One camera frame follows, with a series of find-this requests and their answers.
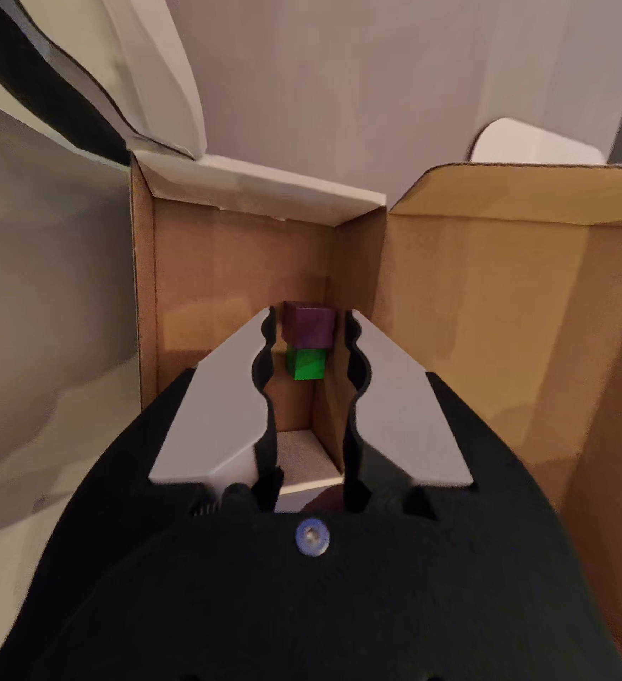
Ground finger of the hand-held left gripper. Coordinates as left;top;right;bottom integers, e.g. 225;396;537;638
17;0;209;160
0;0;132;167

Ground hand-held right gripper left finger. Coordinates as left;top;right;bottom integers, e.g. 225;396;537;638
147;305;283;510

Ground purple wooden cube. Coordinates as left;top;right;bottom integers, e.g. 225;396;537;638
281;300;337;351

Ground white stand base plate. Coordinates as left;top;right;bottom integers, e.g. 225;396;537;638
469;117;608;167

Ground green wooden cube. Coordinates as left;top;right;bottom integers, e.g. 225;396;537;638
286;346;327;382

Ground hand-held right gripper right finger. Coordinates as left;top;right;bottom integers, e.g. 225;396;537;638
342;309;476;513

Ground person's right hand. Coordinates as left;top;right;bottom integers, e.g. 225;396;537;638
300;486;345;514

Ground white cardboard box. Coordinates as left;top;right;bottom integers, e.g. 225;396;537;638
129;148;622;681

